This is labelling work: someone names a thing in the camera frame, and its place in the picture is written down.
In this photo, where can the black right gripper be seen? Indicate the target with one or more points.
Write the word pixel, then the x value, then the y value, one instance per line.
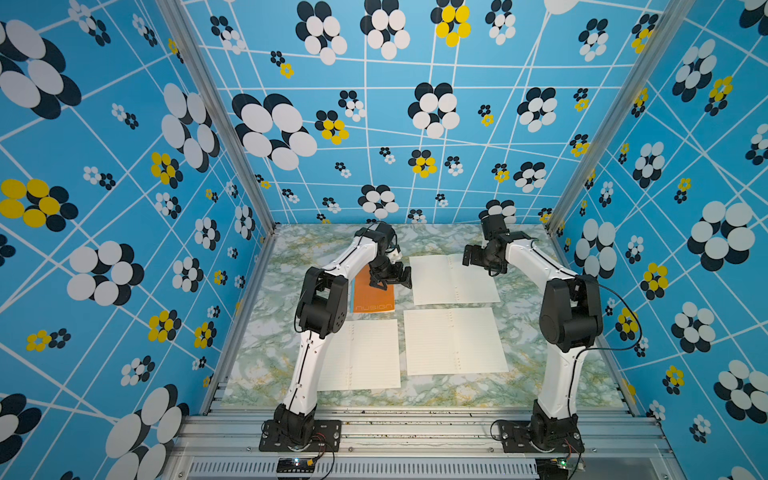
pixel 474 249

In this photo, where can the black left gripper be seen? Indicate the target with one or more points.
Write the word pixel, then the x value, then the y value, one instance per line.
pixel 398 266

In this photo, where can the orange cover notebook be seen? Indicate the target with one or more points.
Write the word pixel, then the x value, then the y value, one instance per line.
pixel 367 299

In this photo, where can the green cover notebook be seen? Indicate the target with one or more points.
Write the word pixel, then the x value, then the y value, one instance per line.
pixel 443 279
pixel 363 355

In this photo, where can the lined notebook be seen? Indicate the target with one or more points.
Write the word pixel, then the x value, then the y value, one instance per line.
pixel 453 341

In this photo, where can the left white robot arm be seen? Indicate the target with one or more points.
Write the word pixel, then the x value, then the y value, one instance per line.
pixel 321 312

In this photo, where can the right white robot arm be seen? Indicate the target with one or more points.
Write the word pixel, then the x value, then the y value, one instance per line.
pixel 570 320

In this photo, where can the left controller board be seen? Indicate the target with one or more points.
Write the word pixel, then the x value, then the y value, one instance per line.
pixel 295 466

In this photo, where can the controller board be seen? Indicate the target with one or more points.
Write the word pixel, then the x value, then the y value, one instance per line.
pixel 295 466
pixel 552 469

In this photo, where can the right controller board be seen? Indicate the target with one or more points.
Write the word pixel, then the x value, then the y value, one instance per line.
pixel 552 469

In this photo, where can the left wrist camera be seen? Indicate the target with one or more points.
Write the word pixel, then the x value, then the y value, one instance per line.
pixel 394 255

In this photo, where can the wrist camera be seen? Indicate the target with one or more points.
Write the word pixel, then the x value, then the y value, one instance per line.
pixel 493 225
pixel 394 255

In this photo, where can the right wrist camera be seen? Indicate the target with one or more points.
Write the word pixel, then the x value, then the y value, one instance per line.
pixel 493 225

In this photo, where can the aluminium frame rail front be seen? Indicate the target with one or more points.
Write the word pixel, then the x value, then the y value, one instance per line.
pixel 423 443

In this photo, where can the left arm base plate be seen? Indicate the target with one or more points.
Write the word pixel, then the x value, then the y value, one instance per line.
pixel 316 437

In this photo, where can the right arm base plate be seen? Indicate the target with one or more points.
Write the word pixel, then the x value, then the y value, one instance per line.
pixel 558 437

